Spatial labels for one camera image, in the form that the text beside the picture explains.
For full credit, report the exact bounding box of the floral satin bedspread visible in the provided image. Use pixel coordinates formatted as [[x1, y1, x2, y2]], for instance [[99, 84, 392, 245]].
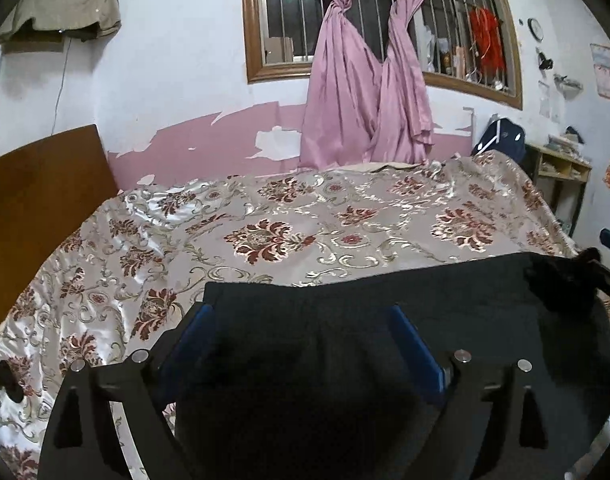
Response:
[[0, 155, 610, 480]]

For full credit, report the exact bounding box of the thin black wall cable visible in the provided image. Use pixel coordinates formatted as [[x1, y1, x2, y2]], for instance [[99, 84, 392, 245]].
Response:
[[50, 35, 72, 136]]

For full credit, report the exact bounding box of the wooden framed barred window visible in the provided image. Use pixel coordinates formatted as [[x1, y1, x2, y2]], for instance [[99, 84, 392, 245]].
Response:
[[241, 0, 525, 111]]

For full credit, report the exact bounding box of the wall calendar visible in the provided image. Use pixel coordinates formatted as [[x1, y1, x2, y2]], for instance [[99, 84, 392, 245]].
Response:
[[589, 43, 610, 101]]

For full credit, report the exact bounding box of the wooden headboard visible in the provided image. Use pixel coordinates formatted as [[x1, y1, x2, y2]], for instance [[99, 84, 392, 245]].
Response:
[[0, 124, 120, 343]]

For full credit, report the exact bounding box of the small black object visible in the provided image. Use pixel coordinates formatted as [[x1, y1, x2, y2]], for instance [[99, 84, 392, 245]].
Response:
[[0, 360, 24, 403]]

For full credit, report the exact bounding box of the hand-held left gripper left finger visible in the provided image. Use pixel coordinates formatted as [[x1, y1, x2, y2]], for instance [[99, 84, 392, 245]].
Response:
[[37, 302, 221, 480]]

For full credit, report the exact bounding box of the navy backpack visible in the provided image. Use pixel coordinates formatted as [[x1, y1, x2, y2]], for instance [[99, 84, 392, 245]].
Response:
[[471, 117, 527, 166]]

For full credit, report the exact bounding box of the wooden shelf unit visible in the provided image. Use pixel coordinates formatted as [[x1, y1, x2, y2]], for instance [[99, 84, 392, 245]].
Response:
[[522, 140, 593, 233]]

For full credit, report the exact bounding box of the cloth-covered wall shelf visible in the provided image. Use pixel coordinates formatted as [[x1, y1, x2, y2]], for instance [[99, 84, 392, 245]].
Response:
[[0, 0, 122, 53]]

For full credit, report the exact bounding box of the black garment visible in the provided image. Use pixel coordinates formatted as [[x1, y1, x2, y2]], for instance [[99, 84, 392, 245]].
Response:
[[172, 252, 610, 480]]

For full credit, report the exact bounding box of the red hanging cloth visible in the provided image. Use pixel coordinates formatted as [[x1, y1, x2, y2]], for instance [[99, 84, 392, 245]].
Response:
[[468, 5, 506, 83]]

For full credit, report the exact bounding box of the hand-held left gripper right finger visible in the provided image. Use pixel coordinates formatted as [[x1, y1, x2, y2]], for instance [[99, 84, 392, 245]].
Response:
[[385, 304, 581, 480]]

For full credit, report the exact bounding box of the pink curtain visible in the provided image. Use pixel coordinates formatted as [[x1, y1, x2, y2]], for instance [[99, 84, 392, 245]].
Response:
[[367, 0, 436, 165], [299, 0, 386, 168]]

